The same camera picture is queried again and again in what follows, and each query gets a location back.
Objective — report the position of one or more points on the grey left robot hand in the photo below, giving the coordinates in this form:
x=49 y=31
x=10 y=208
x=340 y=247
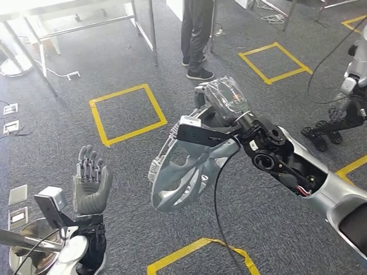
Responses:
x=90 y=197

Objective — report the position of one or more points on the silver plastic wheel cover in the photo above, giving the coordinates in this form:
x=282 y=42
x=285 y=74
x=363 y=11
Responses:
x=217 y=153

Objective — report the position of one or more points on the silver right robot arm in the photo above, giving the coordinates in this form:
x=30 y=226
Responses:
x=338 y=197

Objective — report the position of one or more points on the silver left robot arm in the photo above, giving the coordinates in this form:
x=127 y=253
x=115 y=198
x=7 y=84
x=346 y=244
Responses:
x=73 y=248

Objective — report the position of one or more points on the yellow floor tape square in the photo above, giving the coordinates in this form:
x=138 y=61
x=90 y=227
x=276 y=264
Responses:
x=183 y=252
x=286 y=76
x=129 y=133

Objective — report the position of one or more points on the metal floor socket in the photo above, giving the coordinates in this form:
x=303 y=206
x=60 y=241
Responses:
x=17 y=195
x=18 y=218
x=10 y=109
x=74 y=75
x=11 y=127

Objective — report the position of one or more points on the white round disc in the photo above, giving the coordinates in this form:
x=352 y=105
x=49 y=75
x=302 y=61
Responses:
x=14 y=68

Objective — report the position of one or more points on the person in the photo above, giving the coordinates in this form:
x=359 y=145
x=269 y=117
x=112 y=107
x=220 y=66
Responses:
x=198 y=30

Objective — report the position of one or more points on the white panel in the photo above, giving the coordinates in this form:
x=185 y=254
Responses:
x=174 y=7

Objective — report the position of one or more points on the white power strip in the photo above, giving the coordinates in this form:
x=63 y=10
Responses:
x=220 y=32

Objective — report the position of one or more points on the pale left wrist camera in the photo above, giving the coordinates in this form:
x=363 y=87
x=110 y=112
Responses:
x=54 y=193

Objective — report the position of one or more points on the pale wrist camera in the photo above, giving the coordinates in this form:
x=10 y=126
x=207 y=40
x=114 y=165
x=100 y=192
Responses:
x=189 y=121
x=54 y=193

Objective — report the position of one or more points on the black left camera bracket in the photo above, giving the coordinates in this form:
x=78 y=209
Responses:
x=48 y=210

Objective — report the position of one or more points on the black camera bracket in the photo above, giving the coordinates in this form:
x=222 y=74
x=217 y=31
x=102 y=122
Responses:
x=198 y=134
x=48 y=210

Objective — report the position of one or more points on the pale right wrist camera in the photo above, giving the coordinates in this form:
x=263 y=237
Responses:
x=189 y=121

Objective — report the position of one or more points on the black right camera bracket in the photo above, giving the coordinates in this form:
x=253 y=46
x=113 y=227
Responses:
x=198 y=134

